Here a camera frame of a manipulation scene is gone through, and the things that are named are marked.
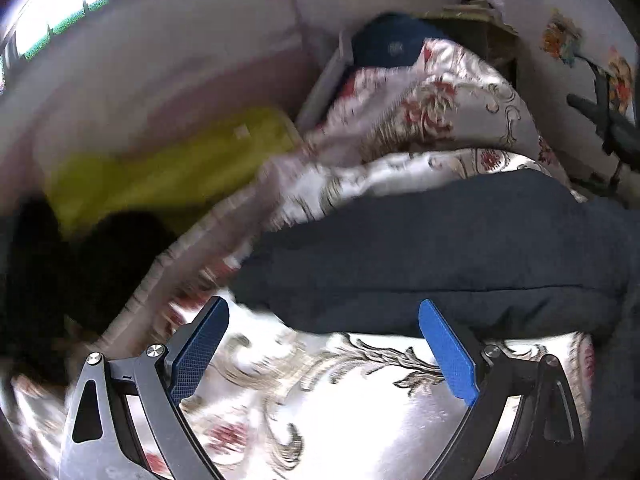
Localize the yellow cloth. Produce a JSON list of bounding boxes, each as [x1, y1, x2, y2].
[[47, 107, 301, 231]]

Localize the dark navy padded jacket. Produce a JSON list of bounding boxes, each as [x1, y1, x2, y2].
[[230, 167, 640, 346]]

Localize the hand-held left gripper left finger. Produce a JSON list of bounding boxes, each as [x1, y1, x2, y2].
[[59, 296, 231, 480]]

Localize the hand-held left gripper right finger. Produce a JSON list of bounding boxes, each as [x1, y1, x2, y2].
[[418, 299, 587, 480]]

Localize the yellow bear wall poster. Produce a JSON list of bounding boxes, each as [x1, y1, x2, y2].
[[606, 49, 639, 117]]

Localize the grey bed rail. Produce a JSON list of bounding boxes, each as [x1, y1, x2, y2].
[[295, 30, 357, 131]]

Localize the cartoon fighter wall poster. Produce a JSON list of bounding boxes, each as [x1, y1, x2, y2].
[[542, 15, 583, 67]]

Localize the black cloth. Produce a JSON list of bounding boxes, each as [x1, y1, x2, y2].
[[0, 200, 173, 386]]

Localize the floral printed blanket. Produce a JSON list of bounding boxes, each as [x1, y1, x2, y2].
[[10, 37, 596, 480]]

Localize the window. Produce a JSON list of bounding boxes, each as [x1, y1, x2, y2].
[[0, 0, 126, 61]]

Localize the wooden desk with shelf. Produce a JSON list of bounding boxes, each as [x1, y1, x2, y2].
[[440, 0, 521, 81]]

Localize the black office chair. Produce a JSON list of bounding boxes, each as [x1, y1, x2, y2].
[[567, 57, 640, 196]]

